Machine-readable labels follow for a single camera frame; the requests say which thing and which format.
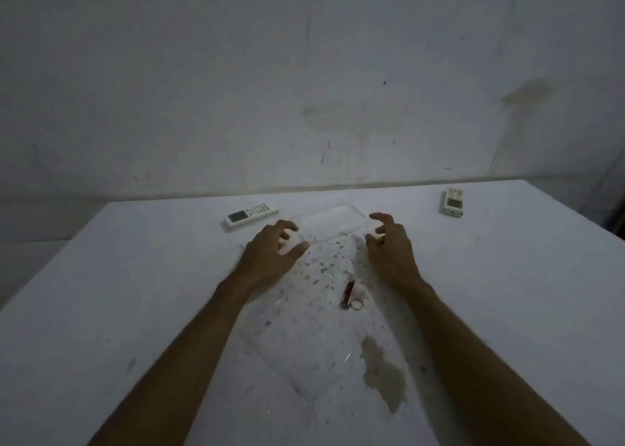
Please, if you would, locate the long white remote control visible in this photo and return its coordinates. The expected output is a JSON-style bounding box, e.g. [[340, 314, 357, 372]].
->
[[224, 203, 279, 231]]

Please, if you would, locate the person's left forearm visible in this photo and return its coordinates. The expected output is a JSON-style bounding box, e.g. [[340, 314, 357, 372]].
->
[[87, 274, 255, 446]]

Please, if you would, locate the small clear plastic tray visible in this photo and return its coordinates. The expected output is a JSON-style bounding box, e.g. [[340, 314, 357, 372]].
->
[[287, 203, 371, 244]]

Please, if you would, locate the person's right forearm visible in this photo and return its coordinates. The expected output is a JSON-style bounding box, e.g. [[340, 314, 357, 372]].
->
[[404, 279, 592, 446]]

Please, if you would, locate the red keychain tool with ring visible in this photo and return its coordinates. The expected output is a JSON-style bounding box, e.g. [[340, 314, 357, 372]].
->
[[340, 279, 365, 311]]

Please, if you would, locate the person's right hand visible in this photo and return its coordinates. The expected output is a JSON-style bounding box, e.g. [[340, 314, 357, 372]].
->
[[365, 212, 424, 295]]

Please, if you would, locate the large clear plastic tray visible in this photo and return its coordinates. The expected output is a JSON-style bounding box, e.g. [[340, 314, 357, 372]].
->
[[237, 238, 408, 400]]

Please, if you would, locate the short white remote control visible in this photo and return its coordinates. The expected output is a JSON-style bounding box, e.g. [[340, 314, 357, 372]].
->
[[441, 188, 465, 218]]

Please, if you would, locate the person's left hand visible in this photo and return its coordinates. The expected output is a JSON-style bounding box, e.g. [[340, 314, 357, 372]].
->
[[233, 219, 311, 296]]

